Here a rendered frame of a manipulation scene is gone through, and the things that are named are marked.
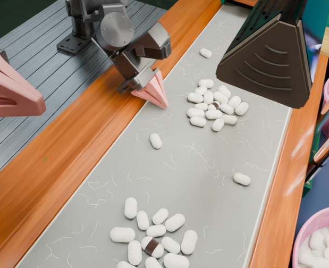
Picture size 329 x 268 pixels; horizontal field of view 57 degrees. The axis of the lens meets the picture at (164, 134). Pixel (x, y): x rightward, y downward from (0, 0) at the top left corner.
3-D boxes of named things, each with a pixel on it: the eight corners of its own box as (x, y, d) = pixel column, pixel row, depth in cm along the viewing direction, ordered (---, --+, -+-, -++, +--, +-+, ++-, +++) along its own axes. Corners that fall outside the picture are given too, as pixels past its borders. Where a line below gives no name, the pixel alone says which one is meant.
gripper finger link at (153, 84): (185, 89, 66) (159, 55, 63) (172, 108, 62) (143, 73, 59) (165, 99, 71) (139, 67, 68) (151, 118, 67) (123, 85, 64)
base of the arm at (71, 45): (109, 1, 94) (89, -5, 95) (72, 31, 81) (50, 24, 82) (110, 25, 100) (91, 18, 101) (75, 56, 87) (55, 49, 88)
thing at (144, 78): (181, 95, 65) (153, 60, 62) (167, 116, 60) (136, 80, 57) (160, 105, 70) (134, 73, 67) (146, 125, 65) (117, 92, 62)
